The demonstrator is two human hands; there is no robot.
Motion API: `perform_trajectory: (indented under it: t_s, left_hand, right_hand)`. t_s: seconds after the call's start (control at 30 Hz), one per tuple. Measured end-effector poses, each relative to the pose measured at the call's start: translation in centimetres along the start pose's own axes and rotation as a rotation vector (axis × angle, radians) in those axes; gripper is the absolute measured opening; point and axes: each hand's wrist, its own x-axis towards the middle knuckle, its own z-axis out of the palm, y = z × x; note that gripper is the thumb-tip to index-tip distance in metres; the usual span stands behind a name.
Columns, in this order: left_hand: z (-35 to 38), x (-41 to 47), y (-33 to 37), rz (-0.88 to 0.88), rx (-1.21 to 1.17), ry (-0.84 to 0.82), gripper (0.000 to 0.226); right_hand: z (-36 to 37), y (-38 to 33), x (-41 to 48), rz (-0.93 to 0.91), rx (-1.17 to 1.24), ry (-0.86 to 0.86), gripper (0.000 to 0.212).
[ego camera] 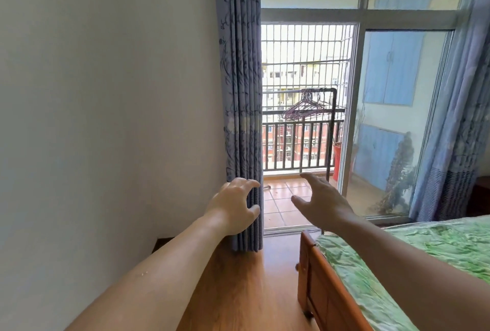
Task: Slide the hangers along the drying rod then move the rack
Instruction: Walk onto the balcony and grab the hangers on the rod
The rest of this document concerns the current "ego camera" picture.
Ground dark wooden nightstand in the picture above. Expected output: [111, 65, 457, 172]
[465, 176, 490, 219]

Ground bunch of purple wire hangers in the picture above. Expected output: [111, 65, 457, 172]
[283, 89, 332, 121]

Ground red pot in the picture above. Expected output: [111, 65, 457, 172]
[332, 142, 345, 183]

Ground person's left hand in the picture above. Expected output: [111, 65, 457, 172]
[205, 177, 262, 237]

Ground dried plant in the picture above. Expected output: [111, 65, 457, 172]
[376, 132, 418, 215]

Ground wooden bed frame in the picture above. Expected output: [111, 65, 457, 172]
[297, 230, 374, 331]

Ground blue-grey patterned curtain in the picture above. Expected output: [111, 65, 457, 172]
[212, 0, 265, 253]
[408, 0, 490, 223]

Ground white-framed sliding glass door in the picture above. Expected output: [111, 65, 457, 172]
[339, 21, 460, 225]

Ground green patterned bedsheet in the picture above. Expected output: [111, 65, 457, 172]
[315, 215, 490, 331]

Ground low blue cabinet doors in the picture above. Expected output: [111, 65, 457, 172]
[352, 124, 406, 192]

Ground person's right hand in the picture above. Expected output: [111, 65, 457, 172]
[292, 172, 357, 232]

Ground person's right forearm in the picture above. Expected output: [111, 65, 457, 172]
[332, 212, 490, 331]

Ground tall blue cabinet doors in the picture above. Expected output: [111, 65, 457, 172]
[362, 31, 426, 108]

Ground person's left forearm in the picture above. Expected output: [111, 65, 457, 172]
[65, 210, 231, 331]

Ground dark balcony railing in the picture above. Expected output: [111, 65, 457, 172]
[262, 108, 345, 173]

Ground black clothes rack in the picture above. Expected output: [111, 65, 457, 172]
[279, 88, 339, 184]

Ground metal security grille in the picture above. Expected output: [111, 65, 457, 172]
[261, 23, 355, 113]

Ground apartment buildings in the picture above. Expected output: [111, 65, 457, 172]
[262, 60, 348, 164]

